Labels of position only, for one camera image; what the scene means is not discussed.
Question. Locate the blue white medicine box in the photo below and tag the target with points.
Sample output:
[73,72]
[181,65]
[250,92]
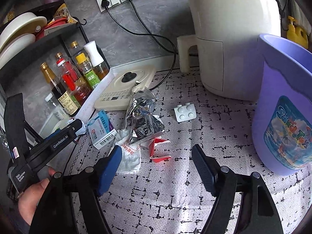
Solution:
[101,130]

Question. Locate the snack packet on rack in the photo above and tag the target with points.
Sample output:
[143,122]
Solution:
[63,16]

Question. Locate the white blue paper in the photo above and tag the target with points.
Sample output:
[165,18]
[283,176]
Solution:
[78,126]

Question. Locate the white cap clear jar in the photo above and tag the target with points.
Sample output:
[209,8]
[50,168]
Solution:
[56,107]

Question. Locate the white plate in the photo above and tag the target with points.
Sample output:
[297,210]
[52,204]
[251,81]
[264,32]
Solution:
[15,47]

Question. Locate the red cap oil bottle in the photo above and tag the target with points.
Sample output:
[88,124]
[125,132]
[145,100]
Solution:
[72,78]

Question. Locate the dark soy sauce bottle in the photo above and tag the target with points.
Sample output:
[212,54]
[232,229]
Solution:
[59,91]

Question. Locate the white top oil dispenser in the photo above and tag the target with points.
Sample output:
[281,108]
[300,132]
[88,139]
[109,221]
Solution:
[97,61]

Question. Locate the silver foil snack bag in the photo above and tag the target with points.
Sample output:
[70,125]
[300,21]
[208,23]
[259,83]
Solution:
[142,124]

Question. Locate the red container on rack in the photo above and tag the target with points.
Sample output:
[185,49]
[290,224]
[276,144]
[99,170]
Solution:
[52,25]

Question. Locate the gold cap clear bottle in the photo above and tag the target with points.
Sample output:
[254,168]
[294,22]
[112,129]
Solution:
[76,50]

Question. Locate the white printed paper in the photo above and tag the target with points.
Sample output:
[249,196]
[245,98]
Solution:
[131,154]

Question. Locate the yellow detergent bottle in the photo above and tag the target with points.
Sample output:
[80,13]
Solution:
[296,33]

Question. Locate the purple plastic bucket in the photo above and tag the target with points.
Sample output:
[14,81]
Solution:
[281,126]

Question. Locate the black metal rack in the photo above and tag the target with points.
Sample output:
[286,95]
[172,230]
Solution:
[22,74]

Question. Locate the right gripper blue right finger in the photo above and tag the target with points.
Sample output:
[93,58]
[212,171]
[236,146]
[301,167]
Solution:
[209,170]

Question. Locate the red white carton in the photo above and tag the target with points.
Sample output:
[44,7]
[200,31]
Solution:
[156,151]

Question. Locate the yellow cap green label bottle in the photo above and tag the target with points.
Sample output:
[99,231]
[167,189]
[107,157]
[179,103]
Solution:
[86,68]

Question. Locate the person's left hand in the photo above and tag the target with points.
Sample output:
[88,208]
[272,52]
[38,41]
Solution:
[30,198]

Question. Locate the white air fryer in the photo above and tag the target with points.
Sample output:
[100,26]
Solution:
[226,37]

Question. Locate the white induction cooker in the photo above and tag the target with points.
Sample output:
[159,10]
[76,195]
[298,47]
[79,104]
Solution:
[119,92]

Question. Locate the large white bowl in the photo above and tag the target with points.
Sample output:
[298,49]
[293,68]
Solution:
[24,23]

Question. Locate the patterned table mat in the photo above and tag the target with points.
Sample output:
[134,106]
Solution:
[169,197]

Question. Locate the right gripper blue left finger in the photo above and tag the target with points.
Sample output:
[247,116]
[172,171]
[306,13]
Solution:
[106,169]

